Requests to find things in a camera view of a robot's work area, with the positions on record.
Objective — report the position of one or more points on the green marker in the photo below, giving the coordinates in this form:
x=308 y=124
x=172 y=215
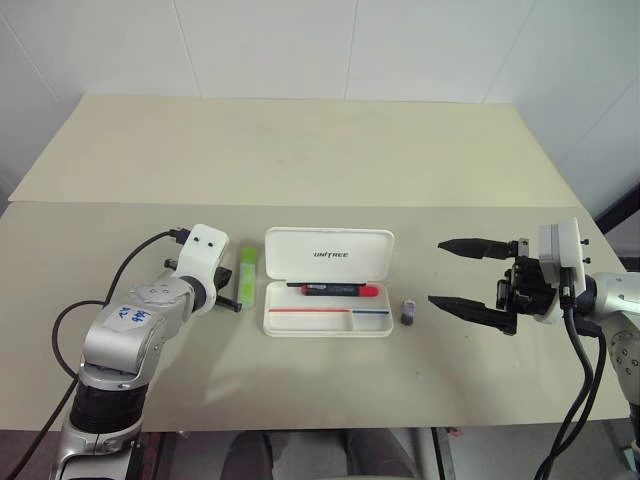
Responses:
x=248 y=276

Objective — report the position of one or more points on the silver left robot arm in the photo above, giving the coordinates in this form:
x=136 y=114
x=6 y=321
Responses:
x=125 y=335

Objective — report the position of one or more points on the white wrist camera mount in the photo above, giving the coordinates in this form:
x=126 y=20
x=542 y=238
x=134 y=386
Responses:
x=201 y=255
x=562 y=255

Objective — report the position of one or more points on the white pencil case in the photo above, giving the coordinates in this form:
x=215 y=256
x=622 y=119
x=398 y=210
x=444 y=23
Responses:
x=327 y=282

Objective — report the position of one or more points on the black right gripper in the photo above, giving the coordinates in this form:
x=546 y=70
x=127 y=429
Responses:
x=527 y=290

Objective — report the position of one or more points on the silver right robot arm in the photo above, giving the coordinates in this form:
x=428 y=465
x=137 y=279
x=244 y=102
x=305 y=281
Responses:
x=617 y=310

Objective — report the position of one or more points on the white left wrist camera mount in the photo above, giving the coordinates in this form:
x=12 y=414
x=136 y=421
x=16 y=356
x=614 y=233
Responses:
x=201 y=255

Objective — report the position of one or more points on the red and black marker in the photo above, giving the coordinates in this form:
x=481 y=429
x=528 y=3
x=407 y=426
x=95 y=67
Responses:
x=340 y=290

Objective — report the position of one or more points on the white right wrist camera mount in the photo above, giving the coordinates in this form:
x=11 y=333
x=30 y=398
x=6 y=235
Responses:
x=562 y=255

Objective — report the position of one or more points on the black metal frame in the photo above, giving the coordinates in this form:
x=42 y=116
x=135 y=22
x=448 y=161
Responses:
x=620 y=210

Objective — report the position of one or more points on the dark rounded shape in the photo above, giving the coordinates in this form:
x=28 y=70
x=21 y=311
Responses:
x=250 y=457

